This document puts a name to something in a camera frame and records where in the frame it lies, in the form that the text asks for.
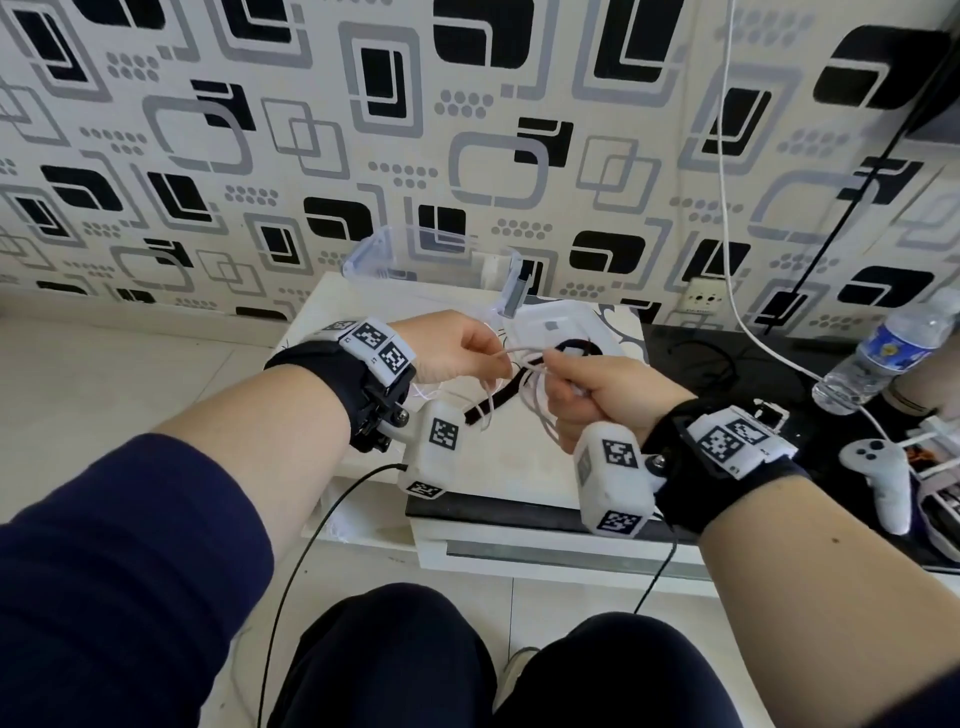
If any person's right hand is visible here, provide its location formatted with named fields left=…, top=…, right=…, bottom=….
left=541, top=350, right=678, bottom=457

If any person's right forearm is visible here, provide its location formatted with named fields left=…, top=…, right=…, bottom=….
left=697, top=472, right=960, bottom=728

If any person's left hand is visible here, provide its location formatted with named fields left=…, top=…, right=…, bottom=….
left=388, top=309, right=517, bottom=388

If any dark blue sleeve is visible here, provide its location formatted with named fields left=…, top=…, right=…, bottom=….
left=862, top=667, right=960, bottom=728
left=0, top=433, right=275, bottom=728

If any black wrist strap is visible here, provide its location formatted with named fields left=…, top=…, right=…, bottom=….
left=643, top=397, right=815, bottom=535
left=263, top=318, right=418, bottom=455

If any white hanging wall cable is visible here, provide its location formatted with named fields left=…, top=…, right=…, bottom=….
left=716, top=0, right=901, bottom=451

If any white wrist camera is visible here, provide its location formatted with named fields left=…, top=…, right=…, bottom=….
left=397, top=401, right=470, bottom=500
left=573, top=421, right=665, bottom=540

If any white box lid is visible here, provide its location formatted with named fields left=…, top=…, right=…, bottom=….
left=509, top=298, right=628, bottom=361

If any person's left forearm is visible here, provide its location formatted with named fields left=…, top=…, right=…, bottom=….
left=153, top=362, right=370, bottom=571

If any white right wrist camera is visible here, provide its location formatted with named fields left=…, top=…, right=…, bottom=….
left=573, top=421, right=665, bottom=540

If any black right camera cable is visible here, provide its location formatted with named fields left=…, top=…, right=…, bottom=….
left=632, top=524, right=680, bottom=616

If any dark blue left sleeve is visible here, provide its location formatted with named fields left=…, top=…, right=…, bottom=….
left=0, top=433, right=275, bottom=728

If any black left camera cable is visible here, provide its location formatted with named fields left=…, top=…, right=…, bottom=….
left=254, top=461, right=410, bottom=728

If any white wall socket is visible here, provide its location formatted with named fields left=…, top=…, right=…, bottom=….
left=683, top=278, right=733, bottom=315

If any white USB cable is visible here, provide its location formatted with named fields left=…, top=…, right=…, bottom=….
left=419, top=341, right=594, bottom=448

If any white game controller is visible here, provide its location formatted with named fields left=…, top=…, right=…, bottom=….
left=838, top=438, right=913, bottom=536

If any clear plastic water bottle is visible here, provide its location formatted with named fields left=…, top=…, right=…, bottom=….
left=811, top=288, right=960, bottom=418

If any black velcro strap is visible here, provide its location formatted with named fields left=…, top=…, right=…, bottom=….
left=462, top=337, right=598, bottom=427

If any white shoe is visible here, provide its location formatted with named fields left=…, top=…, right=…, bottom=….
left=491, top=646, right=541, bottom=710

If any black glass top cabinet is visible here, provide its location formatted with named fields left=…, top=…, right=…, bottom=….
left=404, top=318, right=960, bottom=601

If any clear plastic storage box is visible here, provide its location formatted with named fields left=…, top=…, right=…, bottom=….
left=341, top=224, right=538, bottom=320

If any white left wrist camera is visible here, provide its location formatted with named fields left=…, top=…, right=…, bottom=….
left=397, top=401, right=470, bottom=500

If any black left wrist strap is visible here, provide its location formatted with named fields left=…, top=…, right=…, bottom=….
left=263, top=318, right=418, bottom=455

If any white low table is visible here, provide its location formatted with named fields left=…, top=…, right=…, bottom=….
left=269, top=269, right=650, bottom=553

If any black camera cable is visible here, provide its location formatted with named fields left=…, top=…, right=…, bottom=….
left=254, top=461, right=410, bottom=728
left=632, top=524, right=680, bottom=616

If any dark blue right sleeve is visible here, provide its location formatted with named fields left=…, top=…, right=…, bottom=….
left=862, top=667, right=960, bottom=728

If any black hanging wall cable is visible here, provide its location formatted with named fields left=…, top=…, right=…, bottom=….
left=779, top=37, right=960, bottom=339

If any person's right leg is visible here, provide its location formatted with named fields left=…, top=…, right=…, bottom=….
left=491, top=611, right=744, bottom=728

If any person's left leg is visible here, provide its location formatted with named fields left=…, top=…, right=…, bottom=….
left=266, top=583, right=500, bottom=728

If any thin black cable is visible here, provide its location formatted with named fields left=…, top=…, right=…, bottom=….
left=665, top=338, right=744, bottom=388

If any black right wrist strap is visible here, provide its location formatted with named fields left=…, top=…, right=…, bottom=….
left=643, top=397, right=815, bottom=535

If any white headset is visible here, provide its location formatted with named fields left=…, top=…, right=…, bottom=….
left=907, top=416, right=960, bottom=564

